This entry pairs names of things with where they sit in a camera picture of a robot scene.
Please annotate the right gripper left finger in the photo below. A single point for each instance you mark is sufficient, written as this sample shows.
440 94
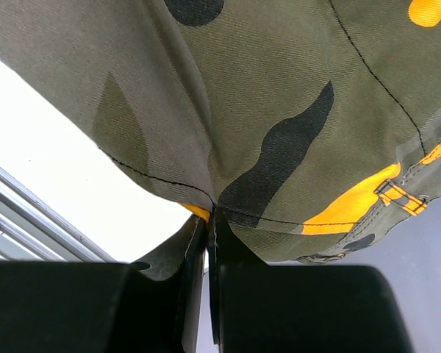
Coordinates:
151 305

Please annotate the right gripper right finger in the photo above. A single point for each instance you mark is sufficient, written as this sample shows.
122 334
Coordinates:
256 307

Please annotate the yellow green camouflage trousers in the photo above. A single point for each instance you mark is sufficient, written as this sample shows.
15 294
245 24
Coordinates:
314 126

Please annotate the aluminium rail frame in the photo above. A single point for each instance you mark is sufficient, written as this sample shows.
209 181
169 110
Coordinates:
31 230

